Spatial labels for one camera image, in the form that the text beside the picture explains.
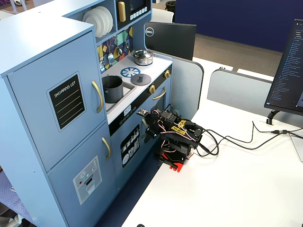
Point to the gold stove knob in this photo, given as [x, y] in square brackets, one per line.
[167, 74]
[152, 89]

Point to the gray desk divider panel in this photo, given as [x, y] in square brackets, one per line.
[236, 89]
[185, 85]

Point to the black trash bin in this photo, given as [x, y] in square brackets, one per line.
[170, 6]

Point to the steel pot with lid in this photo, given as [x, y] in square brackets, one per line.
[142, 58]

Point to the white plate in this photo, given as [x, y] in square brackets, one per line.
[105, 17]
[111, 19]
[91, 21]

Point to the toy metal strainer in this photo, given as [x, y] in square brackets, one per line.
[102, 66]

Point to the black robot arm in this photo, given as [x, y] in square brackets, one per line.
[180, 142]

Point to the red base clamp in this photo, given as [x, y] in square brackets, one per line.
[178, 166]

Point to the toy metal spatula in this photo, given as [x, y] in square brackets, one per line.
[110, 58]

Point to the dark gray round lid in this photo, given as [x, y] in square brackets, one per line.
[140, 79]

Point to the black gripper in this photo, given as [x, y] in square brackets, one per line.
[151, 125]

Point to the gray toy sink basin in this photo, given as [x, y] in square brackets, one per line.
[129, 91]

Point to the monitor showing dark screen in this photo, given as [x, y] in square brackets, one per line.
[288, 71]

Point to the dark gray toy pot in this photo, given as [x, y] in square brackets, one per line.
[114, 91]

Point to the silver monitor base plate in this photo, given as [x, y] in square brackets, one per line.
[297, 146]

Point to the black Dell monitor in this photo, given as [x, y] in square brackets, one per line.
[172, 40]

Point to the small wrist camera board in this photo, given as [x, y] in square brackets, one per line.
[142, 112]

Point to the blue wooden toy kitchen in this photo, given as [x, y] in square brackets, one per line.
[47, 71]

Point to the black toy microwave door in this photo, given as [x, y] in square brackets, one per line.
[137, 7]

